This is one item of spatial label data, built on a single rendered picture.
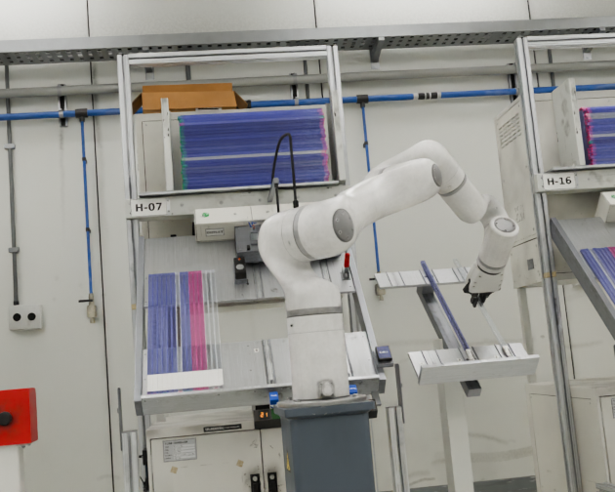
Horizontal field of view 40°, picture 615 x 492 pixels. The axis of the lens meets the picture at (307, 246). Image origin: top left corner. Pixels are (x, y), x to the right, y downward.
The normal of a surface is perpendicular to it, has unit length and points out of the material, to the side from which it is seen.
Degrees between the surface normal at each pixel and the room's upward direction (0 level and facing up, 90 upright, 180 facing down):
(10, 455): 90
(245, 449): 90
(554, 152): 90
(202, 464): 90
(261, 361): 48
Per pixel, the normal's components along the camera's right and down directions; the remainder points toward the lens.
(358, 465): 0.16, -0.14
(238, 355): 0.02, -0.77
